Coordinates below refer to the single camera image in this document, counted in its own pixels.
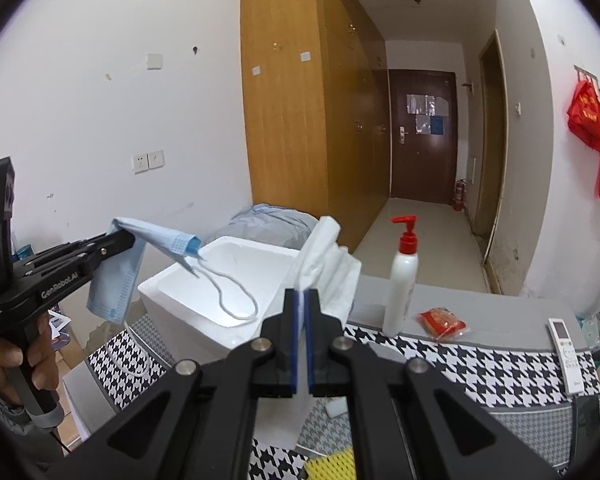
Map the pale blue packet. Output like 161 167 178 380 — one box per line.
582 312 600 356

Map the light wooden side door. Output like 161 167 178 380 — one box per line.
472 30 508 241

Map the houndstooth patterned cloth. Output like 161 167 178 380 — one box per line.
62 305 600 480

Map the dark brown door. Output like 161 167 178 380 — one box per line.
389 69 456 205

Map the white tissue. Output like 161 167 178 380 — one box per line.
280 216 363 453

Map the white foam box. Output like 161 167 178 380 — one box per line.
137 235 306 376

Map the person's left hand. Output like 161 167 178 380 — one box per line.
0 327 57 406

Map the white remote control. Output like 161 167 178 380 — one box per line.
548 317 583 398

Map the red snack packet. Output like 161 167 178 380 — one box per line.
414 306 471 343

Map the pale blue plastic bag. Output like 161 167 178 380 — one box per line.
227 203 321 251

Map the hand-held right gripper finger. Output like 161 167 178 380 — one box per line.
304 287 576 480
45 287 306 480

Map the person's left forearm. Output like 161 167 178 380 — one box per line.
0 375 66 466

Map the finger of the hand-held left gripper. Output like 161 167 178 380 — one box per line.
14 231 136 273

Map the wooden wardrobe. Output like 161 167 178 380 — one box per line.
240 0 388 261

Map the blue face mask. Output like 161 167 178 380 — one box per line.
86 217 258 323

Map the yellow ribbed pad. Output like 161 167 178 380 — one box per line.
305 447 356 480

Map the metal wall hook rack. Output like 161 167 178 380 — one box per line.
574 64 600 98

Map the white lotion bottle red pump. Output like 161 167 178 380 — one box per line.
381 215 421 338

